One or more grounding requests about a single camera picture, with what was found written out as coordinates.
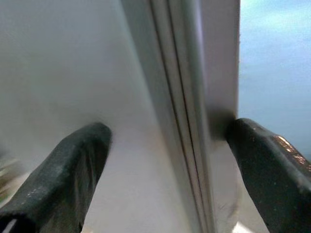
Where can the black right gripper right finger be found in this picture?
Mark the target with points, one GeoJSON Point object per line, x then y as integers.
{"type": "Point", "coordinates": [274, 184]}

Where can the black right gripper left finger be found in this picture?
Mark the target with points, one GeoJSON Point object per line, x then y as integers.
{"type": "Point", "coordinates": [56, 184]}

